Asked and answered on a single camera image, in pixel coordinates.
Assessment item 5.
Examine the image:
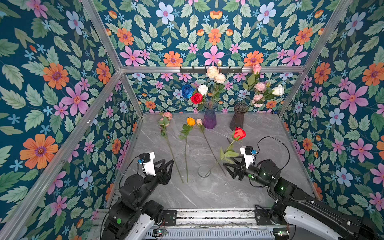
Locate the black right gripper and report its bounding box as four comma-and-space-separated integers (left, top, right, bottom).
223, 155, 271, 190

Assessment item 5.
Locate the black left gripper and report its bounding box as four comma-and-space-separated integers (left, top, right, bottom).
134, 157, 176, 210

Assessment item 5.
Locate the clear glass vase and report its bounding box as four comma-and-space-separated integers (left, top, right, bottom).
197, 165, 213, 191

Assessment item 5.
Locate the orange artificial flower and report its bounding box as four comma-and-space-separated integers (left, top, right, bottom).
179, 118, 196, 182

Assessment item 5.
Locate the dark smoky glass vase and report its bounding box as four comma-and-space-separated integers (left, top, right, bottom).
230, 103, 248, 131

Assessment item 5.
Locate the pink carnation top flower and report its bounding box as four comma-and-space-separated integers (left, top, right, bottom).
158, 112, 184, 183

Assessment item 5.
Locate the purple blue glass vase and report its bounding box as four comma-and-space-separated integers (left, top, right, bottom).
203, 100, 218, 129

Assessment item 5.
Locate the cream peach rose bud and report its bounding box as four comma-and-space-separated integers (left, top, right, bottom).
196, 119, 227, 178

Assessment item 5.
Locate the light pink peony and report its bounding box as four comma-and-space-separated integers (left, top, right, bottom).
247, 82, 271, 108

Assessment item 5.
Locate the red artificial rose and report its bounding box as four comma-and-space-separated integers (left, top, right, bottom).
191, 93, 204, 105

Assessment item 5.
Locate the blue artificial rose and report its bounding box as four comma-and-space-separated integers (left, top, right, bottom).
182, 84, 195, 99

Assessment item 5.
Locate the cream pink peony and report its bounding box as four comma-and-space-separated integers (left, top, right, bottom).
206, 71, 227, 102

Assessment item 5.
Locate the small pink rose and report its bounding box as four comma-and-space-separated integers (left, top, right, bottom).
243, 65, 262, 100

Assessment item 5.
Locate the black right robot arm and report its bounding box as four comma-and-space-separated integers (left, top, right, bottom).
223, 157, 381, 240

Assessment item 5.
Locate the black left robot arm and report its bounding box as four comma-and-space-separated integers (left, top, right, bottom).
101, 159, 174, 240

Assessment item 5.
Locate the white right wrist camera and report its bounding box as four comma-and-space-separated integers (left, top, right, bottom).
240, 146, 258, 169

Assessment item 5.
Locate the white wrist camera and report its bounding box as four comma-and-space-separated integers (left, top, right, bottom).
139, 152, 156, 176
240, 146, 258, 169

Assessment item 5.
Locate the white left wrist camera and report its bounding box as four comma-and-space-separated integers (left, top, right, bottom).
139, 152, 156, 176

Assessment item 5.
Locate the aluminium front rail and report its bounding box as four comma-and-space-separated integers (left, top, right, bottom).
125, 207, 346, 229

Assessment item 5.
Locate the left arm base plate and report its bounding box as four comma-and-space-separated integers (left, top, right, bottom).
154, 210, 178, 227

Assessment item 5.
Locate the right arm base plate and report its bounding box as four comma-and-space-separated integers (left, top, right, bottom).
254, 205, 283, 226

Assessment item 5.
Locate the black wall hook rack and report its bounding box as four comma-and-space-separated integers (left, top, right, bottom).
179, 66, 244, 74

